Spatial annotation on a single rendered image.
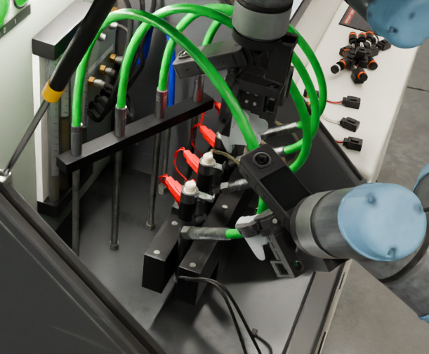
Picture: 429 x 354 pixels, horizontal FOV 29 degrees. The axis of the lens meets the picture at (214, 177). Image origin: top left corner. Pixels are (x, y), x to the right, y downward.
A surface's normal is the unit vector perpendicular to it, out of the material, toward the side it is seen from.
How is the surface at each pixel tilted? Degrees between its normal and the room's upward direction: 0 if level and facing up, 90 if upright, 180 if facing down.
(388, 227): 46
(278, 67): 90
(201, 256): 0
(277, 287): 0
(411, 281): 78
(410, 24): 90
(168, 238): 0
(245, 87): 90
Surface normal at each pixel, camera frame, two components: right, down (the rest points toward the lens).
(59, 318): -0.34, 0.58
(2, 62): 0.93, 0.30
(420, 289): -0.14, 0.45
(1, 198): 0.72, -0.36
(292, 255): 0.33, -0.09
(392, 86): 0.11, -0.76
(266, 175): 0.05, -0.57
